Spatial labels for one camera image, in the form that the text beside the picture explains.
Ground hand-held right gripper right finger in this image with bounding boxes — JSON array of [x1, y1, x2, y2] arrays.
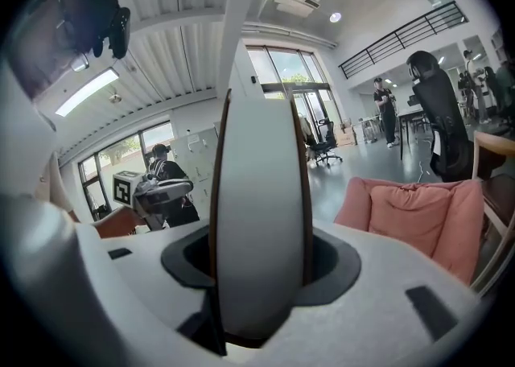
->
[[249, 218, 483, 367]]

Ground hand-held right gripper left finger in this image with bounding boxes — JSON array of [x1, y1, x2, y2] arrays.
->
[[7, 194, 227, 367]]

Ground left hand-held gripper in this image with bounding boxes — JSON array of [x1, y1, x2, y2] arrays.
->
[[112, 170, 196, 232]]

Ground pink armchair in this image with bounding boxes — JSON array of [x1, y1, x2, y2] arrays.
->
[[332, 176, 486, 287]]

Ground person's left forearm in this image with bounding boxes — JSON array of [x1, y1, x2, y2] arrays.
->
[[94, 206, 140, 240]]

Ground grey metal lockers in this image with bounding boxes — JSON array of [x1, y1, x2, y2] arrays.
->
[[171, 127, 221, 202]]

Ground black framed window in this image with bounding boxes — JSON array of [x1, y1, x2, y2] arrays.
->
[[78, 120, 175, 222]]

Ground long ceiling light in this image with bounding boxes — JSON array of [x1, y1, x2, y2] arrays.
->
[[54, 68, 121, 118]]

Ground glass sliding door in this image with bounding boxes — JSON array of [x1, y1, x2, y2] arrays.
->
[[245, 45, 343, 145]]

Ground person's beige shirt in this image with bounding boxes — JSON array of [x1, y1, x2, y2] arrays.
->
[[2, 59, 76, 216]]

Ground stack of cardboard boxes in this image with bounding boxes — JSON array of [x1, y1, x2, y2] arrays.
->
[[336, 122, 358, 147]]

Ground person's face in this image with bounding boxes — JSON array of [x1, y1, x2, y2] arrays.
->
[[15, 0, 88, 99]]

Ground dark table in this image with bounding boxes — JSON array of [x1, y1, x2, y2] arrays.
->
[[396, 105, 438, 161]]

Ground wooden chair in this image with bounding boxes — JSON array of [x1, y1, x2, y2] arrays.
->
[[469, 130, 515, 292]]

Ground tall black office chair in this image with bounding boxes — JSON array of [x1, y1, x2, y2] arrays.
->
[[406, 50, 476, 184]]

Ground black balcony railing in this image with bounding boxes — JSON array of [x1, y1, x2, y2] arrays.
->
[[337, 0, 470, 80]]

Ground black head-worn camera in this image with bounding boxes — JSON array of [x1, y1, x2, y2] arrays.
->
[[93, 6, 132, 60]]

